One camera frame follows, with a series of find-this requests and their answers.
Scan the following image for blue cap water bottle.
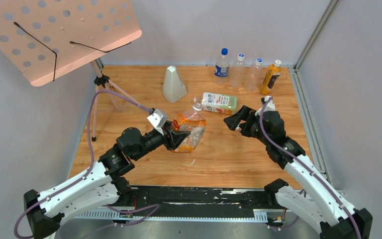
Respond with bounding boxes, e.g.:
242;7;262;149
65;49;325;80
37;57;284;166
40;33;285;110
214;48;230;85

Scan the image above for orange label plastic bottle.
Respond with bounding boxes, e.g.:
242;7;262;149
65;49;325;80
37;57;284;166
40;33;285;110
170;102;207;154

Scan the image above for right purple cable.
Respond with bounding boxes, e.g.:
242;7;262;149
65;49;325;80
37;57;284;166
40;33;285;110
259;97;363;239

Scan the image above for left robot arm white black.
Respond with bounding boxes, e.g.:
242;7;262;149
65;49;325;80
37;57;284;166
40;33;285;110
24;121;190;239

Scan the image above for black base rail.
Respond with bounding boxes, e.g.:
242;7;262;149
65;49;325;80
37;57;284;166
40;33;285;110
60;186;291;225

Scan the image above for purple cable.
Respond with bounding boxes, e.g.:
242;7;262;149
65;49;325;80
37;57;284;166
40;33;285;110
259;97;363;239
13;89;153;239

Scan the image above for white green label bottle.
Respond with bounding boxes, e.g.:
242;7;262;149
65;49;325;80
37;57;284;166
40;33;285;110
201;92;238;115

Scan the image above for clear empty bottle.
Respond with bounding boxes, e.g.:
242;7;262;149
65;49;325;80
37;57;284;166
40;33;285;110
243;58;263;92
229;53;246;89

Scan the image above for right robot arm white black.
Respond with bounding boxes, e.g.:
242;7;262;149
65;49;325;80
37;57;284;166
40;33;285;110
223;106;373;239

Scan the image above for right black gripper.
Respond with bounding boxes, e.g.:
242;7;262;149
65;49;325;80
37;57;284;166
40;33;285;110
223;106;270;146

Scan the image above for clear empty bottle right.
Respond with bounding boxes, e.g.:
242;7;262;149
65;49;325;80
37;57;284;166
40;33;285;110
243;58;263;92

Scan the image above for clear empty bottle left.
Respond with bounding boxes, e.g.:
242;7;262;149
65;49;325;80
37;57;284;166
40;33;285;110
229;53;246;89

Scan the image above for beige metronome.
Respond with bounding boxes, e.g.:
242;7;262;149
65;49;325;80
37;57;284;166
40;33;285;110
162;65;187;103

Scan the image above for pink music stand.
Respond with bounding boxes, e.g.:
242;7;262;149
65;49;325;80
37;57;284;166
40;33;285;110
0;0;157;142

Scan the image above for orange juice bottle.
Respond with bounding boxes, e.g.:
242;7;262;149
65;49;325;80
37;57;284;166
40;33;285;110
260;60;282;95

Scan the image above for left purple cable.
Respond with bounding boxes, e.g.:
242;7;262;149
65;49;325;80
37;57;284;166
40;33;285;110
13;89;153;239

